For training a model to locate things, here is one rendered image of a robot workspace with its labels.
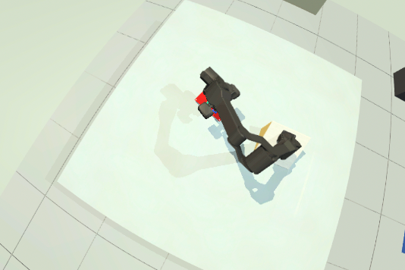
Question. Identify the red circuit board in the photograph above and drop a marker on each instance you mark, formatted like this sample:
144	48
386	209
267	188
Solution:
201	99

